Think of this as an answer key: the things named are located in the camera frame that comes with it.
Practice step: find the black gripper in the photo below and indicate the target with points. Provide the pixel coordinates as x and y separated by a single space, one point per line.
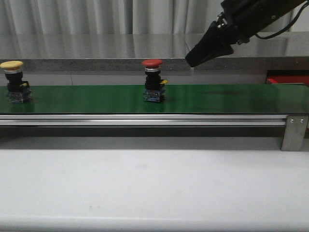
239 21

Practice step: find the red mushroom push button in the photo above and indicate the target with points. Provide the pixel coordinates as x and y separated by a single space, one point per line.
154 85

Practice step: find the push button switch block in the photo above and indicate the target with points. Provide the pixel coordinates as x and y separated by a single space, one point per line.
18 90

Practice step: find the green conveyor belt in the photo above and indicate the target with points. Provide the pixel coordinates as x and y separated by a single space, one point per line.
281 99

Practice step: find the red plastic tray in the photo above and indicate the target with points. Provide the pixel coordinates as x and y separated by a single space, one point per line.
288 80

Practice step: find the left grey stone slab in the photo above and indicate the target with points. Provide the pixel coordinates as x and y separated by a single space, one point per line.
94 53

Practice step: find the grey pleated curtain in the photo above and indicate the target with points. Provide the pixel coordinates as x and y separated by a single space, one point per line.
21 17

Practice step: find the steel conveyor support bracket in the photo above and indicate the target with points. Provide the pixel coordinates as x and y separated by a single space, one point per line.
295 129

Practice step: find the aluminium conveyor side rail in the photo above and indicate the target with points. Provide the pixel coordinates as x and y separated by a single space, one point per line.
155 120

